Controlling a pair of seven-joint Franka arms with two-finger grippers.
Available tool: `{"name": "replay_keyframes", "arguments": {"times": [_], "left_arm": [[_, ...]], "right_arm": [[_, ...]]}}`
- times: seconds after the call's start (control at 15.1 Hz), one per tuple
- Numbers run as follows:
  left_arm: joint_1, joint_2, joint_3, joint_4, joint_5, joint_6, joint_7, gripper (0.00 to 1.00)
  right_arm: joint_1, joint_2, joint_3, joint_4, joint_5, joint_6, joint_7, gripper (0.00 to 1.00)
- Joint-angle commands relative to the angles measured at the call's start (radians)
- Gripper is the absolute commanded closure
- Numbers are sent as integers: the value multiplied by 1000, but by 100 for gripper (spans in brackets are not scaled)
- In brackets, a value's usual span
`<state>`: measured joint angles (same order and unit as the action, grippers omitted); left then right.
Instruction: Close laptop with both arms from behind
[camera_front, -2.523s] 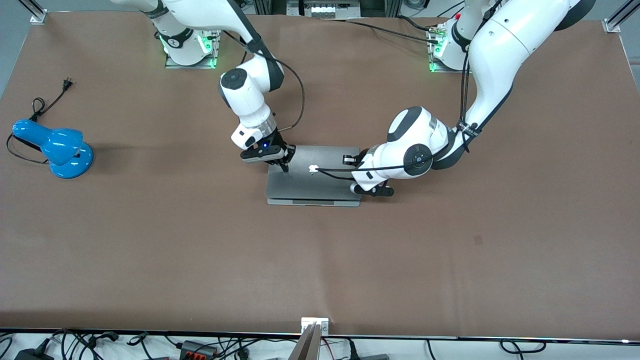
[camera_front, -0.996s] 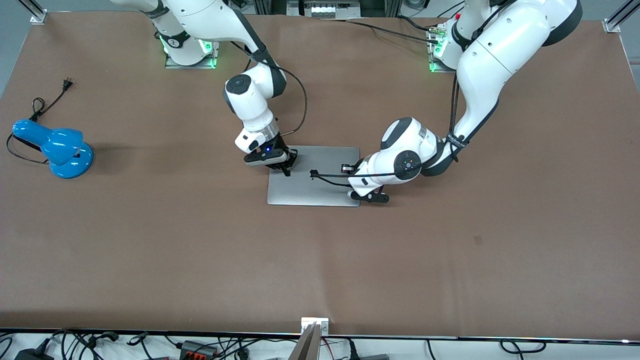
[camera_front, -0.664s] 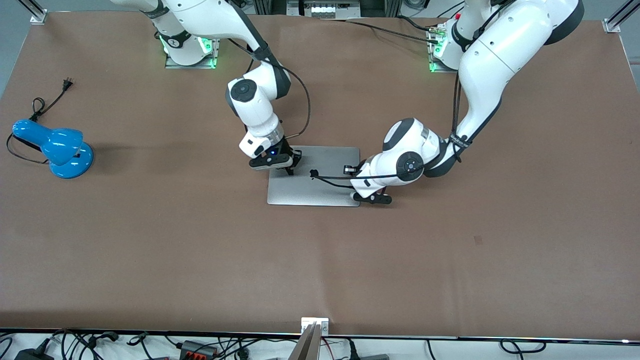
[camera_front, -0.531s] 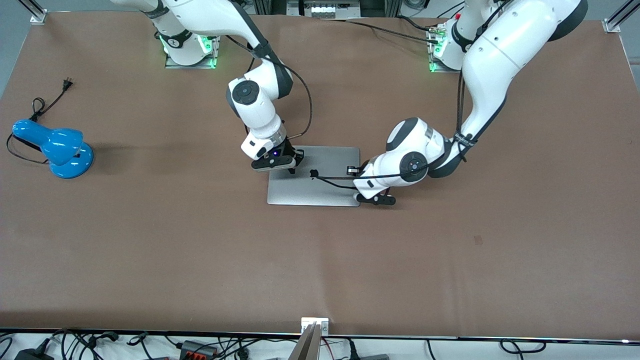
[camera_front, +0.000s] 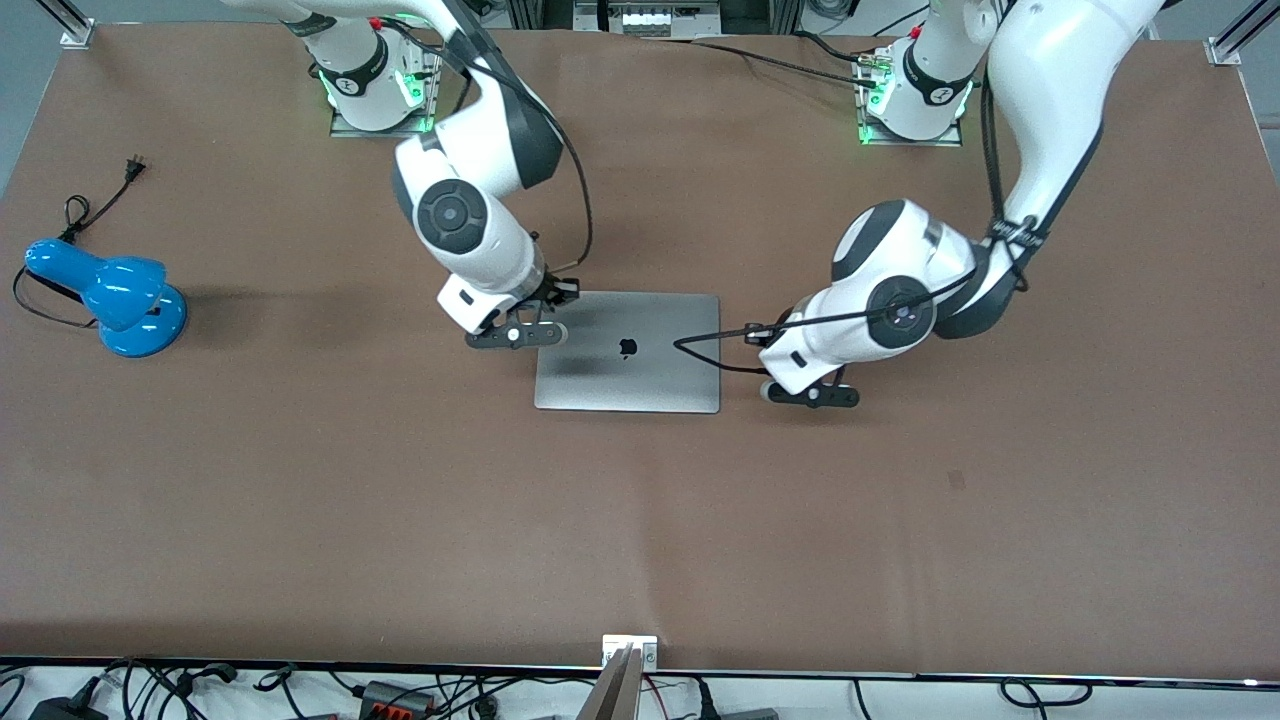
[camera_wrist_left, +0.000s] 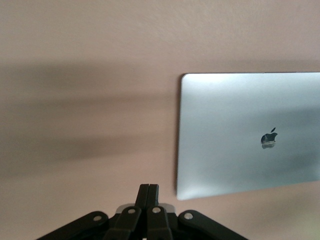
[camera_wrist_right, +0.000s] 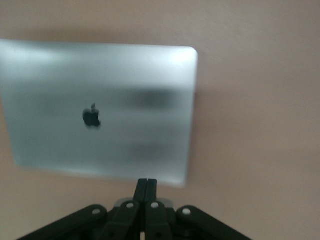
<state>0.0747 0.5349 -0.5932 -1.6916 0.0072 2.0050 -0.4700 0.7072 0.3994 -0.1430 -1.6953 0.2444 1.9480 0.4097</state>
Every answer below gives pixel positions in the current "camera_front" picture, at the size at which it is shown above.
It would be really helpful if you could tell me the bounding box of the silver grey laptop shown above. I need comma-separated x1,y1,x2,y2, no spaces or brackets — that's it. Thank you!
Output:
533,291,722,414

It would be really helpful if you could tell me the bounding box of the brown table cover mat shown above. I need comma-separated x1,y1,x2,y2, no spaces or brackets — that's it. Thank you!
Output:
0,22,1280,683

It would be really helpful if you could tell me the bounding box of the white power strip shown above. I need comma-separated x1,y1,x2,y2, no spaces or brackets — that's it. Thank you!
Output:
573,0,723,39

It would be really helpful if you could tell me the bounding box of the blue desk lamp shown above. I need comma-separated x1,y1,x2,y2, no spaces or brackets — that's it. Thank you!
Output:
24,238,189,359

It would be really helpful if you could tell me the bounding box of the grey aluminium bar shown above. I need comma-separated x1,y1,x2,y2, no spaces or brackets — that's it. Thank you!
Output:
575,645,641,720

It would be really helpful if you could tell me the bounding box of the black orange connector box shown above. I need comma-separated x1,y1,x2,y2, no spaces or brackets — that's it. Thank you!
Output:
358,680,437,719

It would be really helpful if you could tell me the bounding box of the black power adapter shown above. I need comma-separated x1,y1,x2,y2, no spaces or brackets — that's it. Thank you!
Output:
28,695,109,720

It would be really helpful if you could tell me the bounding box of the black right camera bracket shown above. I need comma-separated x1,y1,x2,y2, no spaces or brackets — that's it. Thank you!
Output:
465,318,546,350

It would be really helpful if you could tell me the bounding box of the black camera bracket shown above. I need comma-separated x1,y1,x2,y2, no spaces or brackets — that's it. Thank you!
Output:
465,318,546,350
768,365,861,410

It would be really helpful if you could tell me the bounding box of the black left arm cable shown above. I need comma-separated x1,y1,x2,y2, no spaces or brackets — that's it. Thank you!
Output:
673,60,1046,376

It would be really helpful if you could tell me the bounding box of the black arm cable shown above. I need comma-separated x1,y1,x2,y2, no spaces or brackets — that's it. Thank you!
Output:
370,15,596,296
673,60,1046,376

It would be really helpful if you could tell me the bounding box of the black left camera bracket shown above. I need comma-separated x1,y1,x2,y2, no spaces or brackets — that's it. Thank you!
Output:
768,365,861,410

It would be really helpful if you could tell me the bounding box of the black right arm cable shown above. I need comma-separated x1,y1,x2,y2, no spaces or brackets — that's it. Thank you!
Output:
370,15,596,296

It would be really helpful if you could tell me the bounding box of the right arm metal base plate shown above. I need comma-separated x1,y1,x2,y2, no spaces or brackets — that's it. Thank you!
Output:
330,42,438,139

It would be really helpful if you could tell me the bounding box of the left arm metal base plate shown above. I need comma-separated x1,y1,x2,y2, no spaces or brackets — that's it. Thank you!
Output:
855,50,966,148

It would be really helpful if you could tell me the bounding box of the long black table cable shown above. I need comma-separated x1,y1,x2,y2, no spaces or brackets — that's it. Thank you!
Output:
640,36,881,89

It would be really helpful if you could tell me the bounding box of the short black table cable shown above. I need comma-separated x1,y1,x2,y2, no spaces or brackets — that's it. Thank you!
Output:
793,28,873,65

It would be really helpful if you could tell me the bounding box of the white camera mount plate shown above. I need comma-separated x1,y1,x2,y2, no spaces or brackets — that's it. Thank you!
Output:
602,634,659,669

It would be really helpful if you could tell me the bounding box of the black lamp power cord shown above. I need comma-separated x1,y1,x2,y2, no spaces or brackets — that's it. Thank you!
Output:
12,155,149,331

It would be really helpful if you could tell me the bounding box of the looped black cable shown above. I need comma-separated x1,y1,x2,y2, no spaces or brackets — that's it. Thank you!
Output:
1000,677,1093,708

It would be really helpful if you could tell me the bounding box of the tangled black cable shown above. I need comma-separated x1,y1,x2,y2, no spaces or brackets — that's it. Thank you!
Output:
100,658,241,720

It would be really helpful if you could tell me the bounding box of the aluminium profile post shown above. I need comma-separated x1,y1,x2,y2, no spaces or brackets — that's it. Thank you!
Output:
35,0,96,49
1205,0,1280,67

